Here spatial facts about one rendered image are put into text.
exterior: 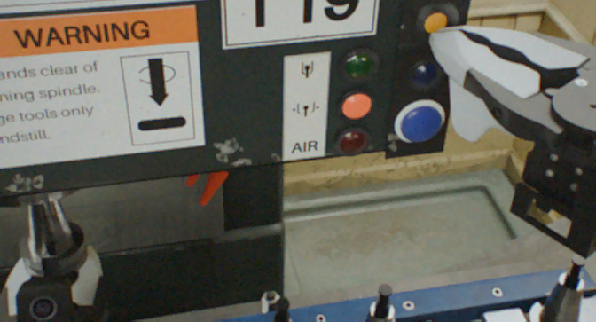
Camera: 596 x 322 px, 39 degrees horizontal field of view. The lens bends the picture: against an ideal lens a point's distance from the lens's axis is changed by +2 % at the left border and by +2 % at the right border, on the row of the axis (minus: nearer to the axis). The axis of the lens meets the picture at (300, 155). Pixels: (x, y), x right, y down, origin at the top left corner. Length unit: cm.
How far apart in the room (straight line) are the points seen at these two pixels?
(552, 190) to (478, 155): 163
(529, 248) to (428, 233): 34
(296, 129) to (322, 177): 145
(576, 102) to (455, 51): 8
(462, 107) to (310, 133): 11
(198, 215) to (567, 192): 106
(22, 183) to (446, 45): 29
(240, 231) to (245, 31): 108
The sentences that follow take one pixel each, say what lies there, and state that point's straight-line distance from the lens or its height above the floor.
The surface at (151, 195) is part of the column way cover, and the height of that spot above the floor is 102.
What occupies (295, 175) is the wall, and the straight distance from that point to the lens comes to 200.
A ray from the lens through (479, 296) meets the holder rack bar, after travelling 104.
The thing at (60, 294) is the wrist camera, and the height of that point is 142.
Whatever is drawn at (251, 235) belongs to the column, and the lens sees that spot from 158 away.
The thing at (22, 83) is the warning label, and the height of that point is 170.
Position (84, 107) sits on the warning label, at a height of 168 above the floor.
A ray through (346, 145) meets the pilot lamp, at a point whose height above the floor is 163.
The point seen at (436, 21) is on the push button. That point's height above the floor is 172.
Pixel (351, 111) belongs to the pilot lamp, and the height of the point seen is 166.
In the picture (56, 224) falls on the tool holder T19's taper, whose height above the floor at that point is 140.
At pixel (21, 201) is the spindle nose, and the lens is 76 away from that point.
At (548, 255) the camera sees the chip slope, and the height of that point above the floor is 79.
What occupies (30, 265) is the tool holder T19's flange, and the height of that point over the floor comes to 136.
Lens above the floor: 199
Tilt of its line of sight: 40 degrees down
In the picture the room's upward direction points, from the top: 2 degrees clockwise
